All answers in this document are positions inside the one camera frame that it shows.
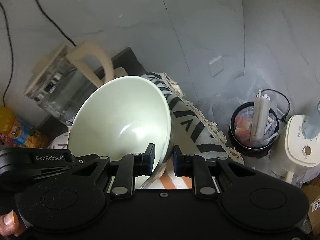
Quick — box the black trash bin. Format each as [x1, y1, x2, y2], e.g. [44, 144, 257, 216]
[228, 88, 291, 159]

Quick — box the cream kettle base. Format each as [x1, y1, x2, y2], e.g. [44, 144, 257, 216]
[113, 67, 128, 79]

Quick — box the orange juice bottle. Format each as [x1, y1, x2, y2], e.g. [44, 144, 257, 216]
[1, 107, 49, 148]

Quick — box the pale green bowl back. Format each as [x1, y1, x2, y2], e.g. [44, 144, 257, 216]
[67, 76, 172, 189]

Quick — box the black power cable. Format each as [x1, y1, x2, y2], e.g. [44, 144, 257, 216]
[23, 0, 77, 47]
[0, 0, 14, 107]

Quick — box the person's left hand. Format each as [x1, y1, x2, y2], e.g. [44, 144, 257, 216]
[0, 210, 27, 237]

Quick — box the cream humidifier appliance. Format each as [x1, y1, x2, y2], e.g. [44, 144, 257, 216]
[271, 115, 319, 183]

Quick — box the glass electric kettle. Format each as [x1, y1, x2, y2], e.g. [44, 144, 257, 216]
[24, 40, 114, 127]

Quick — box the cardboard box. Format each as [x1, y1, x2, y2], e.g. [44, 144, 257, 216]
[301, 185, 320, 237]

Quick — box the patterned table cloth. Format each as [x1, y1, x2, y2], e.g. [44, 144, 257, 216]
[50, 73, 244, 189]

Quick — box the black power cable left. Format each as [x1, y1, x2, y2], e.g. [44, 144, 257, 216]
[0, 0, 14, 107]

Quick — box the light blue thermos bottle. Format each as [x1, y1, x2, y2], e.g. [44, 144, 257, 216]
[302, 102, 320, 139]

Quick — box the black power cable right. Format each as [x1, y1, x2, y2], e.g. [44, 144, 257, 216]
[23, 0, 77, 47]

